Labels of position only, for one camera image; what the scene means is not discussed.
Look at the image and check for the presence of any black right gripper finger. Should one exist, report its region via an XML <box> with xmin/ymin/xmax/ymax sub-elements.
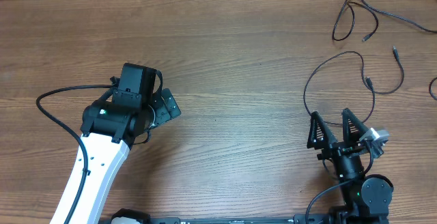
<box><xmin>341</xmin><ymin>108</ymin><xmax>369</xmax><ymax>142</ymax></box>
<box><xmin>307</xmin><ymin>111</ymin><xmax>338</xmax><ymax>150</ymax></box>

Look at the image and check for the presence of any black USB cable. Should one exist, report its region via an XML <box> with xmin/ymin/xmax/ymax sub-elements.
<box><xmin>302</xmin><ymin>45</ymin><xmax>406</xmax><ymax>127</ymax></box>

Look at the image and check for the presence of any black thin audio cable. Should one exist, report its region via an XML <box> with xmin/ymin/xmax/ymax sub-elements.
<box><xmin>332</xmin><ymin>0</ymin><xmax>437</xmax><ymax>43</ymax></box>

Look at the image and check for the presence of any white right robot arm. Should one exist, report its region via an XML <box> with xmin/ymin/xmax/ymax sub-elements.
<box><xmin>304</xmin><ymin>109</ymin><xmax>394</xmax><ymax>224</ymax></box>

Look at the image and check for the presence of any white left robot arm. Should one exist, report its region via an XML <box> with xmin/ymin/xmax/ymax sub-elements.
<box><xmin>51</xmin><ymin>63</ymin><xmax>181</xmax><ymax>223</ymax></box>

